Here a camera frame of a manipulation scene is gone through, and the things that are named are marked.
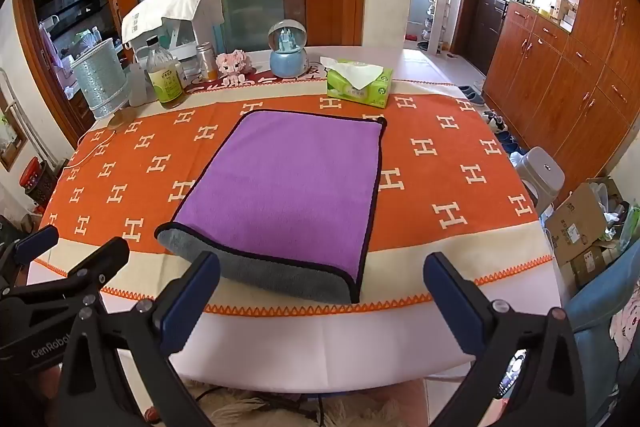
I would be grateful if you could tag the glass bottle with yellow label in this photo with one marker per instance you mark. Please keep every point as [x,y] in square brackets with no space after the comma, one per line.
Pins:
[164,82]

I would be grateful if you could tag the clear plastic bottle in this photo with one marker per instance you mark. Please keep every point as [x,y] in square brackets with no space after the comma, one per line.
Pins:
[138,89]

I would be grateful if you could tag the green tissue box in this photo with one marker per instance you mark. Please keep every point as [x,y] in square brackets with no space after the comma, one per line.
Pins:
[357,88]

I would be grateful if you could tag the white hallway rack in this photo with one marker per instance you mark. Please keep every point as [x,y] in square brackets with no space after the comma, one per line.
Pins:
[440,19]

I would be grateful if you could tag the blue printed chair cushion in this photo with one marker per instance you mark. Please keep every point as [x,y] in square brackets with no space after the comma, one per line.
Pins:
[610,322]

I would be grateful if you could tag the round wooden coaster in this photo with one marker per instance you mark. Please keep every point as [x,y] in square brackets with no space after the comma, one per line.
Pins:
[122,118]

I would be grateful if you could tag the white plastic rack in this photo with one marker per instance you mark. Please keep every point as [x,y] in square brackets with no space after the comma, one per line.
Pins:
[187,42]

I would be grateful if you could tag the purple towel with grey underside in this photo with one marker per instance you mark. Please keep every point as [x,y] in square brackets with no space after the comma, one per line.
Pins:
[285,177]

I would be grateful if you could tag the closed cardboard box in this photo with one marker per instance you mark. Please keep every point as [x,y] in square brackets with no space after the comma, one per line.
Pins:
[592,264]

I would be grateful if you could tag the pair of blue slippers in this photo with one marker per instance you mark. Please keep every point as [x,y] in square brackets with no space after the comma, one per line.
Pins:
[471,94]

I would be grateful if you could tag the open cardboard box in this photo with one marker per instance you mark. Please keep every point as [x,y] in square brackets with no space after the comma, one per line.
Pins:
[575,222]

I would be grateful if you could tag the grey plastic stool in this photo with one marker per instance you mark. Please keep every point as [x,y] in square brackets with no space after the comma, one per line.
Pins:
[540,177]

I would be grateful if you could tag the pair of white sneakers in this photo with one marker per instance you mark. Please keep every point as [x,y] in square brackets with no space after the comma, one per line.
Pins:
[495,121]

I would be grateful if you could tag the silver metal can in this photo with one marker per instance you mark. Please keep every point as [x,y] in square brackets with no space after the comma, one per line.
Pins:
[206,63]

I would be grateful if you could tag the white cloth cover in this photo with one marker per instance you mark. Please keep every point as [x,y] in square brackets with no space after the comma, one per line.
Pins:
[170,9]

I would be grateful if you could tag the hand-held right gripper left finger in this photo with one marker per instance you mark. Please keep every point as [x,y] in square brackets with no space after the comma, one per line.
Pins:
[186,307]

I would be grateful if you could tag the blue snow globe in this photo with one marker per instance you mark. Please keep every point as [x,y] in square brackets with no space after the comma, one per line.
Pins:
[289,57]

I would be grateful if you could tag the wooden wall cabinet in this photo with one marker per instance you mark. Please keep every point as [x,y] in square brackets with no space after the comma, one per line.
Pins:
[565,72]

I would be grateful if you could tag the orange patterned blanket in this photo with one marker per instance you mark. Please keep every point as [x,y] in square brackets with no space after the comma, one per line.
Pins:
[430,192]

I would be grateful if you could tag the pink block figure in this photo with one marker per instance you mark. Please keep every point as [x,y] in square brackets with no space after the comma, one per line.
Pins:
[234,66]

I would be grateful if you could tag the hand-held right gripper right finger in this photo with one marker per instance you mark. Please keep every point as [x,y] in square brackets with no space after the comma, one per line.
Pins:
[456,302]

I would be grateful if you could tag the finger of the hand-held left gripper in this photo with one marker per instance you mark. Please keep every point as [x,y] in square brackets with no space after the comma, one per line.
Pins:
[37,243]
[97,267]

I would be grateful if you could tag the silver woven bin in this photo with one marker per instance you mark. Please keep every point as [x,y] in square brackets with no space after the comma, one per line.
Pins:
[100,79]

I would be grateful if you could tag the red printed mat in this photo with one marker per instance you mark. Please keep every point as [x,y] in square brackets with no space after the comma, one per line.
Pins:
[295,81]

